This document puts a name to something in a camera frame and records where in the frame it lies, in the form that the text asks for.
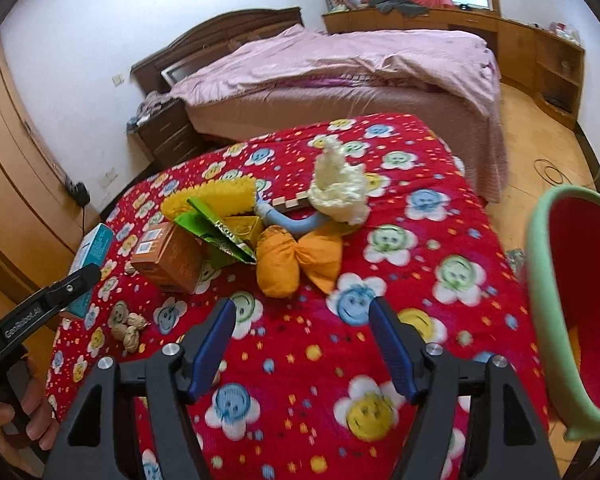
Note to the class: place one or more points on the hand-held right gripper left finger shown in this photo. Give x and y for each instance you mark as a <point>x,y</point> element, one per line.
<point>210,350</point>

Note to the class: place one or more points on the person's left hand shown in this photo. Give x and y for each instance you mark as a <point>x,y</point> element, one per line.
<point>40,415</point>

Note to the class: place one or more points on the green rimmed red bin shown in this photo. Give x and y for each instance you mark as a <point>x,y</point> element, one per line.
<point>580,270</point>

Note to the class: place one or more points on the black power strip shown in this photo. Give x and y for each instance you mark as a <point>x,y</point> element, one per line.
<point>77,192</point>

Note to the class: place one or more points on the wall socket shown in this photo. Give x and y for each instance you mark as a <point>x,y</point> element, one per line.
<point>118,79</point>
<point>110,177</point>

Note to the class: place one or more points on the dark wooden nightstand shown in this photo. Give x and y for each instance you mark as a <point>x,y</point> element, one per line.
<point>170,135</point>

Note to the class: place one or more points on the small yellow box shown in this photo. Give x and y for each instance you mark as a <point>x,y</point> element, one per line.
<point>245,227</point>

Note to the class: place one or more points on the white plastic bag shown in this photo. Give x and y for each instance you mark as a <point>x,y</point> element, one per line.
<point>565,32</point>

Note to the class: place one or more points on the grey clothes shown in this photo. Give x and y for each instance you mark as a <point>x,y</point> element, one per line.
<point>397,6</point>

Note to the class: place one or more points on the bed with pink bedding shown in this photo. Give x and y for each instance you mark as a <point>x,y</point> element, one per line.
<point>330,105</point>

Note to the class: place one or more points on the clear plastic wrapper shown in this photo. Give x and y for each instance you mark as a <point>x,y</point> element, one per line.
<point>517,262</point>

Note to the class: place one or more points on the teal cardboard box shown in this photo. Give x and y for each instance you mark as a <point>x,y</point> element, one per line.
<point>92,250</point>

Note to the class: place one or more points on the green snack packet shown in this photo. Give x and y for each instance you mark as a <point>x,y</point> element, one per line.
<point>205,230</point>

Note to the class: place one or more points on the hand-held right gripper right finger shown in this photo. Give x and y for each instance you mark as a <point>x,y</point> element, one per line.
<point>392,350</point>

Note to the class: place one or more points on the orange cardboard box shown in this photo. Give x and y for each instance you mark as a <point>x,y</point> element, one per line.
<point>165,260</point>

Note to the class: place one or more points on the wooden desk cabinet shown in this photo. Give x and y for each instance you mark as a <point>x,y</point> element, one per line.
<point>515,45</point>

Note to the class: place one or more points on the blue bent tube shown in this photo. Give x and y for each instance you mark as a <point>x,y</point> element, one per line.
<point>280,222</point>

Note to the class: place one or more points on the dark wooden headboard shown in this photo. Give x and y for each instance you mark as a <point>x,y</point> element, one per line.
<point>205,35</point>

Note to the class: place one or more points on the orange cloth bundle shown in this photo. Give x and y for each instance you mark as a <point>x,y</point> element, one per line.
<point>280,265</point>

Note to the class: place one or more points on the red flower printed blanket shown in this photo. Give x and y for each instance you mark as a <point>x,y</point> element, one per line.
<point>300,340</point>

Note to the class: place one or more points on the wooden wardrobe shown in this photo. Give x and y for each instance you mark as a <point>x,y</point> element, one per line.
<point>10,160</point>

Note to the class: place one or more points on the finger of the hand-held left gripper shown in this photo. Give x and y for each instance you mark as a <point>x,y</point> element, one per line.
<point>72,287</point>

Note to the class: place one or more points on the pink duvet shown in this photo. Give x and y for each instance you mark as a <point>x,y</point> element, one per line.
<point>330,55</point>

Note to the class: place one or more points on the pile of clothes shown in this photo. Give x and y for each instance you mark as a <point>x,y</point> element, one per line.
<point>152,105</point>

